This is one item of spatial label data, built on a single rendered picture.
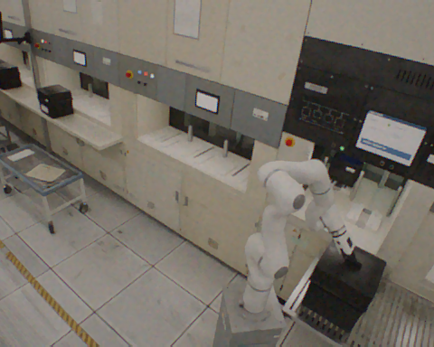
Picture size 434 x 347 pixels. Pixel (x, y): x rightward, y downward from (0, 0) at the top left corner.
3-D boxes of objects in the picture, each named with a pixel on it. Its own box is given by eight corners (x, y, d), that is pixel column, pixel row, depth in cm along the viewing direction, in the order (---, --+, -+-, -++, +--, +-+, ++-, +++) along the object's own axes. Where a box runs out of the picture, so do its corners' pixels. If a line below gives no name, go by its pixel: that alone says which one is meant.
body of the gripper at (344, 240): (341, 234, 141) (352, 255, 141) (348, 223, 148) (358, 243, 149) (327, 238, 146) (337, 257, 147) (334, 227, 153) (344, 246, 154)
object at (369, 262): (307, 279, 151) (315, 261, 144) (328, 247, 171) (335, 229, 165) (365, 313, 137) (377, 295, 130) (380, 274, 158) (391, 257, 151)
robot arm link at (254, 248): (256, 295, 142) (266, 259, 129) (236, 266, 155) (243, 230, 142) (277, 286, 147) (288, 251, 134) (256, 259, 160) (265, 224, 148)
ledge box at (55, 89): (37, 111, 320) (33, 88, 306) (61, 106, 339) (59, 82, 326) (51, 120, 305) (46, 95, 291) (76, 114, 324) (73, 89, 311)
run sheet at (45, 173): (23, 175, 280) (23, 174, 280) (41, 163, 300) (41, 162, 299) (51, 182, 275) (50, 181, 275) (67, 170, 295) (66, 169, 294)
